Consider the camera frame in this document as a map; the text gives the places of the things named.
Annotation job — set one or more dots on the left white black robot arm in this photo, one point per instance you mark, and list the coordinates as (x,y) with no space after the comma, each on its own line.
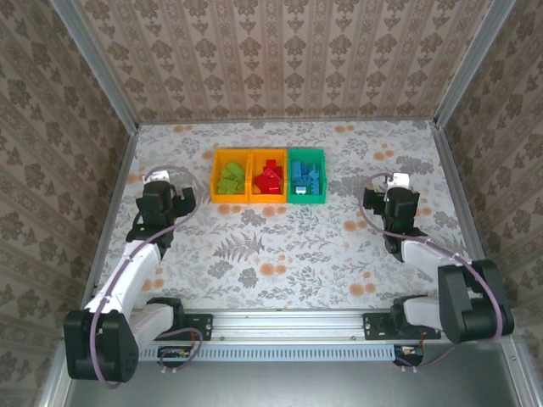
(127,275)

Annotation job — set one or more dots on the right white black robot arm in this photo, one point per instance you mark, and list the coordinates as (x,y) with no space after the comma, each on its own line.
(424,258)

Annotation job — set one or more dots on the orange plastic bin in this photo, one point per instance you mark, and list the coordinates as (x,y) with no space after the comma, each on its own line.
(267,199)
(229,199)

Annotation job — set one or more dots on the green plastic bin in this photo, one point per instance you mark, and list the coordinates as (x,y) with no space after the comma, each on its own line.
(305,199)

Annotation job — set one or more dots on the grey metal sheet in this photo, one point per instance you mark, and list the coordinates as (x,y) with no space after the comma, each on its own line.
(275,386)

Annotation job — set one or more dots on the left aluminium table edge rail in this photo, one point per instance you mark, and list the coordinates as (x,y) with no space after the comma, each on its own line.
(126,169)

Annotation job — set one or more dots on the aluminium table edge rail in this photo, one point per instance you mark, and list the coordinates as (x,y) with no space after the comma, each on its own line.
(458,191)
(126,169)

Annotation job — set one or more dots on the right aluminium table edge rail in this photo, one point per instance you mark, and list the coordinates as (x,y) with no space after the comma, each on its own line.
(458,191)

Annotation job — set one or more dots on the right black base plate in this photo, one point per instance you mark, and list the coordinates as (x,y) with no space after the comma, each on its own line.
(373,326)

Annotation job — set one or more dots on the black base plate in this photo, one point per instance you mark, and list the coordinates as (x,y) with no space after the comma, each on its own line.
(373,326)
(203,326)

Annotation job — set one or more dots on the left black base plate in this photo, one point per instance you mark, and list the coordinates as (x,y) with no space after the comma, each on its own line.
(203,326)

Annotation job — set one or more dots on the left aluminium frame post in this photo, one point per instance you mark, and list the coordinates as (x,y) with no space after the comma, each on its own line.
(97,68)

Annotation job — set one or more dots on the aluminium frame post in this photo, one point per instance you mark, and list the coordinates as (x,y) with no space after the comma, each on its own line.
(471,59)
(97,68)

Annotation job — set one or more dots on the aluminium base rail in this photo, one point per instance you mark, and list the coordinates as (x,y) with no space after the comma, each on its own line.
(288,324)

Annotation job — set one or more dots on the right aluminium frame post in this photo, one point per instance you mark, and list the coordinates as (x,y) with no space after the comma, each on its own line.
(471,59)

